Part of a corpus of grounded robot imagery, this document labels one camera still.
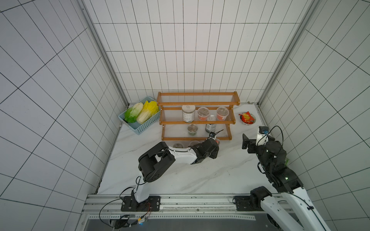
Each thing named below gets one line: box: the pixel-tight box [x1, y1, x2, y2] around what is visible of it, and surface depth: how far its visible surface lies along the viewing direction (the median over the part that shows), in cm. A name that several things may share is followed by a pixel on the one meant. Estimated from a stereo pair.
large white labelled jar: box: [181, 104, 196, 123], surface depth 85 cm
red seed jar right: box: [216, 106, 230, 121], surface depth 89 cm
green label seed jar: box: [187, 124, 199, 136], surface depth 99 cm
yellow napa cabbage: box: [136, 100, 160, 125], surface depth 108 cm
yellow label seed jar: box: [172, 141, 185, 149], surface depth 91 cm
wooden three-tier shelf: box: [157, 90, 241, 142], surface depth 94 cm
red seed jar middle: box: [197, 106, 210, 122], surface depth 89 cm
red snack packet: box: [238, 111, 255, 125], surface depth 106 cm
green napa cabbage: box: [124, 102, 145, 124], surface depth 103 cm
